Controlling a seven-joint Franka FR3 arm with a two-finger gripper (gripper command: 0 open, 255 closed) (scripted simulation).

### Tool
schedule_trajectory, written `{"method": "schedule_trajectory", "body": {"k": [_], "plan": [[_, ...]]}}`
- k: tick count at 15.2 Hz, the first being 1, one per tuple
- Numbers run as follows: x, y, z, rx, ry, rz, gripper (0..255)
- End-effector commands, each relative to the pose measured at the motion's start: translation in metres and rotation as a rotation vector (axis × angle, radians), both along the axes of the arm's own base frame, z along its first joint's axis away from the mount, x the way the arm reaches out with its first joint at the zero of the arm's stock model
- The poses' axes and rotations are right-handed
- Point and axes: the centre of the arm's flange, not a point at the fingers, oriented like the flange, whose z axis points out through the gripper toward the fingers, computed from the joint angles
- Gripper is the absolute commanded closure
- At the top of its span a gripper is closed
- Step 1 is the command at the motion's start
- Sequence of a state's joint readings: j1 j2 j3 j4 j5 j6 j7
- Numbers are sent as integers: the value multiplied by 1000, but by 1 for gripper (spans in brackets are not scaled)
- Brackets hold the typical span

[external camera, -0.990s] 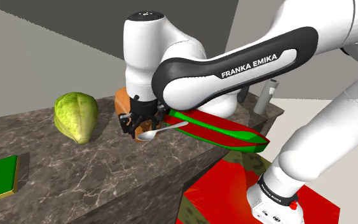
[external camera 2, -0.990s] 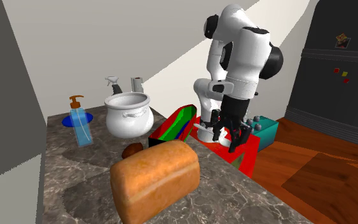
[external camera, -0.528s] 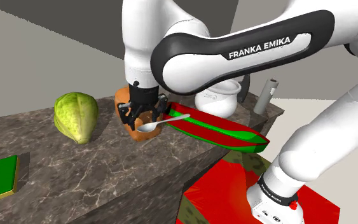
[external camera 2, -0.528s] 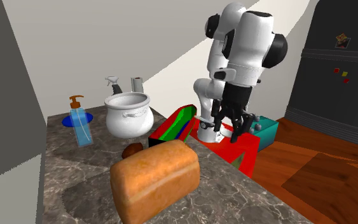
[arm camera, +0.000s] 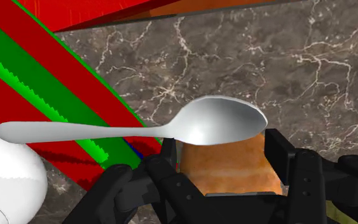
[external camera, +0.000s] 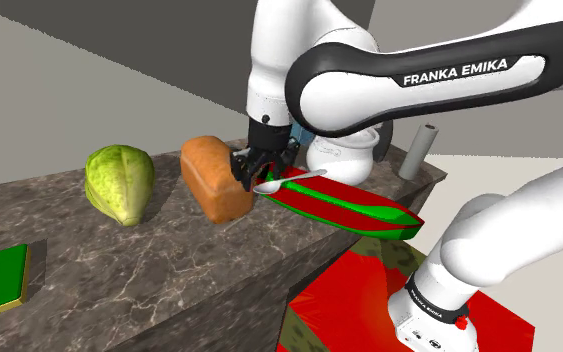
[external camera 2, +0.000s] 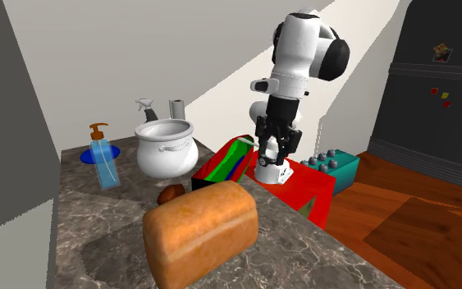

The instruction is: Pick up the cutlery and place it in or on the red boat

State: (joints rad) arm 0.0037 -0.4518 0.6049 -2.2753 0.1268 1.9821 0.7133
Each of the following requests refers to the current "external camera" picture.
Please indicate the grey paper roll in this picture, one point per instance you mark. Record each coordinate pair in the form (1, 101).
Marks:
(416, 151)

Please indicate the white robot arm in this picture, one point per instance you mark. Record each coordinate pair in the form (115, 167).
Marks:
(349, 97)

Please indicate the red green striped long board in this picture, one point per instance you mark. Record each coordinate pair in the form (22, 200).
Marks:
(349, 207)

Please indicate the green cabbage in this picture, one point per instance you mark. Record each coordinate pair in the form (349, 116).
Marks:
(117, 183)

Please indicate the red patterned robot stand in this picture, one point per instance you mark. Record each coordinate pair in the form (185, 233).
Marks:
(349, 297)

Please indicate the white ceramic pot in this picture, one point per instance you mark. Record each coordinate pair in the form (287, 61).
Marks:
(342, 158)

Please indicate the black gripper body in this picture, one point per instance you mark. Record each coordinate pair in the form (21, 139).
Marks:
(269, 135)

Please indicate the brown bread loaf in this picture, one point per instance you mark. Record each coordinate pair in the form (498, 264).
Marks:
(210, 178)

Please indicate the silver spoon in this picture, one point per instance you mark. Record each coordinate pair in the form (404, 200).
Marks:
(286, 181)

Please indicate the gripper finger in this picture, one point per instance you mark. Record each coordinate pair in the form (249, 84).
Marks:
(242, 168)
(281, 163)

